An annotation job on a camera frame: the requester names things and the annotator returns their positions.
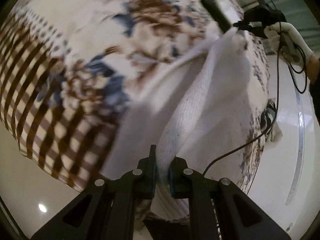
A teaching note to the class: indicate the folded black garment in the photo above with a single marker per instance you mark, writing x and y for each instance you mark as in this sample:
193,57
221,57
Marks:
217,14

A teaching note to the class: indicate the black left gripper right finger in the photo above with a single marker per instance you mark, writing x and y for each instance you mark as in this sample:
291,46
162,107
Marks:
219,209

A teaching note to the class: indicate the white headboard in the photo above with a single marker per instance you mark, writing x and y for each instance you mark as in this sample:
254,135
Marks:
286,185

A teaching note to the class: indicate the green curtain right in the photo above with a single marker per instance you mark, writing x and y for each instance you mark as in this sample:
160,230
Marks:
297,13

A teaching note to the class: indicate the striped black white clothes pile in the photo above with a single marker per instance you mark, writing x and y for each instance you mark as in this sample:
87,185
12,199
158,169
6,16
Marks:
268,123

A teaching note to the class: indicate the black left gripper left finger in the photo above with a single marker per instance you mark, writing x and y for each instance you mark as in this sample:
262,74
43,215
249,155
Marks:
105,209

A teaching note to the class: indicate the white knit sweater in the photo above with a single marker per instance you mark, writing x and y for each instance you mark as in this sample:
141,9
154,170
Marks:
192,110

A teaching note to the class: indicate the floral bed blanket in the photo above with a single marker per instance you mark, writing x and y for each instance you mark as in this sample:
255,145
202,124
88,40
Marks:
70,70

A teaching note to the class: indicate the white gloved right hand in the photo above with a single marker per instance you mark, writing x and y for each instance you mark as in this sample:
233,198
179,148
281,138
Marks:
286,41

